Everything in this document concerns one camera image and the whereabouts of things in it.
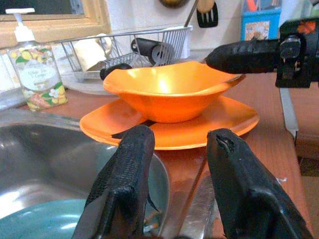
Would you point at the floral soap pump bottle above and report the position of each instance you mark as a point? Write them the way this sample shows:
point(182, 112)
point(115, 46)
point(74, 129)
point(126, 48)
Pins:
point(37, 74)

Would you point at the cream mug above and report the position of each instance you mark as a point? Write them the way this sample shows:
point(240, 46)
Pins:
point(89, 53)

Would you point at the orange plate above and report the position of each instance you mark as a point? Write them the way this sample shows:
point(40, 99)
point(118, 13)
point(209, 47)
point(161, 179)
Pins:
point(219, 124)

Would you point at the white utensil cup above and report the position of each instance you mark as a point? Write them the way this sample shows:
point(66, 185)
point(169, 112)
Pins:
point(179, 42)

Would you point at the stainless steel double sink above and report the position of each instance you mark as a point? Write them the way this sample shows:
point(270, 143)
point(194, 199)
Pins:
point(49, 154)

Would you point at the teal plate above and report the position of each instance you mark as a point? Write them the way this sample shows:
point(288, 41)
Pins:
point(45, 221)

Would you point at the wooden window frame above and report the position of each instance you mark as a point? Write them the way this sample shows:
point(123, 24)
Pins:
point(49, 27)

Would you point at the metal countertop joint strip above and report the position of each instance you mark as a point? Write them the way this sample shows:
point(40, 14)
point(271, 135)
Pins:
point(289, 114)

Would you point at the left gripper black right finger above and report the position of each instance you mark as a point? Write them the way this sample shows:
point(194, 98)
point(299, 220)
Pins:
point(249, 194)

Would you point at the thin dark utensil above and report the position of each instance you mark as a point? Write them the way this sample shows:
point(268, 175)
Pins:
point(191, 13)

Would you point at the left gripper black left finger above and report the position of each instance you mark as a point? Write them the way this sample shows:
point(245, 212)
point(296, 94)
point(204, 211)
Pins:
point(124, 179)

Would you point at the orange bowl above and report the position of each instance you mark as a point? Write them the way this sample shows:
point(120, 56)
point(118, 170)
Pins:
point(164, 94)

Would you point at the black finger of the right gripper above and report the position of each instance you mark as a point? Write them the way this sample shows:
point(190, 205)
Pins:
point(244, 57)

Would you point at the small hanging frying pan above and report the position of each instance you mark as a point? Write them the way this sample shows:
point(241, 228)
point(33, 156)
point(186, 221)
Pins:
point(173, 3)

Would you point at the black slotted spatula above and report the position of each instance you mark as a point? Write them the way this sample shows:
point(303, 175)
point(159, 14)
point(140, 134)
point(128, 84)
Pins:
point(207, 17)

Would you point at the blue box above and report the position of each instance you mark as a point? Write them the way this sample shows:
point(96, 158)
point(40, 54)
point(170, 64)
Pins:
point(259, 22)

